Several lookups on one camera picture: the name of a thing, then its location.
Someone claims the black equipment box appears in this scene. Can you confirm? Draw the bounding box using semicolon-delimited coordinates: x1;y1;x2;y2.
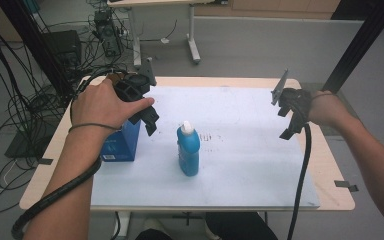
41;29;83;68

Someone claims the black stand base plate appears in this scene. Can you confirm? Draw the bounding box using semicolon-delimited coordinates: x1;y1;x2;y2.
4;128;59;160

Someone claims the person's leg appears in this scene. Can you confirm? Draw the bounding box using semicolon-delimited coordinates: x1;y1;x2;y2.
204;211;279;240
134;228;174;240

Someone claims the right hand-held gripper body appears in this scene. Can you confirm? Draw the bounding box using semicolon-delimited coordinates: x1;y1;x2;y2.
270;68;313;125

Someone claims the white table mat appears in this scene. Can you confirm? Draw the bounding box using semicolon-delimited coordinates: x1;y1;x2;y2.
90;85;321;210

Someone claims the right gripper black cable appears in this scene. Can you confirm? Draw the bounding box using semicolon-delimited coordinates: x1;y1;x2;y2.
286;122;314;240

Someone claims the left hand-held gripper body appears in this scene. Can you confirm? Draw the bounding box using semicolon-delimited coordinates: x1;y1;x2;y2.
112;57;158;102

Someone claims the tangle of black floor cables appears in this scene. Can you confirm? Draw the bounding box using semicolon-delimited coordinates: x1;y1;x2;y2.
0;0;138;216

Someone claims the blue cardboard box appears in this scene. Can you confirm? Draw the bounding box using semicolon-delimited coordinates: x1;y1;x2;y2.
100;119;142;163

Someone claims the white table leg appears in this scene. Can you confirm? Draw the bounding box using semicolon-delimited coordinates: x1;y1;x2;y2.
113;210;132;240

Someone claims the blue plastic bottle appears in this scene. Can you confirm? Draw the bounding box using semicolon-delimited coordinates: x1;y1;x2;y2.
176;120;202;178

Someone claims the person's left hand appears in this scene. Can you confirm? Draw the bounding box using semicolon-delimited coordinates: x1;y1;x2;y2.
70;77;156;133

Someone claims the wooden cabinet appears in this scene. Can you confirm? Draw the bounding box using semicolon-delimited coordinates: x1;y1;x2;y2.
193;0;343;20

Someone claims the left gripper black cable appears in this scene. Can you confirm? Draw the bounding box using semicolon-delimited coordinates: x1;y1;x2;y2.
10;68;129;240

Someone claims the black metal post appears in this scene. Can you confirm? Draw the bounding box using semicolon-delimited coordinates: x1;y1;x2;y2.
322;0;384;95
0;0;76;101

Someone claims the person's right leg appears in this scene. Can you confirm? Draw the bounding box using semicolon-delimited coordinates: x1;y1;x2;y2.
204;211;279;240

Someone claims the white-legged wooden desk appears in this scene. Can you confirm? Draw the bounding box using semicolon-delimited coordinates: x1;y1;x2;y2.
106;0;230;68

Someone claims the person's right hand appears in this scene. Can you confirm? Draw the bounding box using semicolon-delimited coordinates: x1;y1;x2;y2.
308;90;348;128

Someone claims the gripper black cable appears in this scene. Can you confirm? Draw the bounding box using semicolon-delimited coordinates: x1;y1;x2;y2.
10;68;129;240
286;122;314;240

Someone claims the white shoe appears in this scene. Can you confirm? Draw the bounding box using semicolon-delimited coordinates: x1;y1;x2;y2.
202;219;222;240
142;217;170;235

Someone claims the person's left leg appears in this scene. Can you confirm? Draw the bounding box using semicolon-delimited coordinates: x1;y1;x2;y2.
134;228;174;240

